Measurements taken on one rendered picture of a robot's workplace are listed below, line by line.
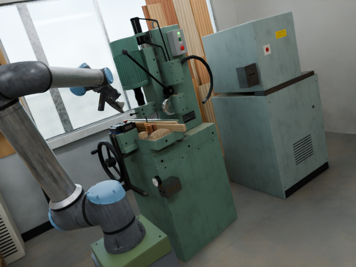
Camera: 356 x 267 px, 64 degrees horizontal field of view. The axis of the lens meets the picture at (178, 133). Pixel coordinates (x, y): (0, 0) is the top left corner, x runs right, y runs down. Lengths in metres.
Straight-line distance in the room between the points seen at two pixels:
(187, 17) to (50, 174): 2.85
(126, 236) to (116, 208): 0.13
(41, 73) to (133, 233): 0.73
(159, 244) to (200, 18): 2.97
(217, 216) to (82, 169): 1.62
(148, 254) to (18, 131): 0.69
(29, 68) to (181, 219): 1.33
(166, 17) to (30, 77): 2.61
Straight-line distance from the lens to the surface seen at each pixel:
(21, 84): 1.09
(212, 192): 2.13
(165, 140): 1.69
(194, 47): 3.65
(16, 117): 1.17
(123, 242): 1.30
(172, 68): 1.87
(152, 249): 1.28
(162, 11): 3.49
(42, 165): 1.22
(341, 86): 3.58
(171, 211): 1.90
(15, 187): 3.17
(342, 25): 3.46
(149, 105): 1.93
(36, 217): 3.28
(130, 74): 1.84
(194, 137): 1.93
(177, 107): 1.89
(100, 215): 1.25
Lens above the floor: 1.33
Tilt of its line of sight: 15 degrees down
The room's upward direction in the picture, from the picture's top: 16 degrees counter-clockwise
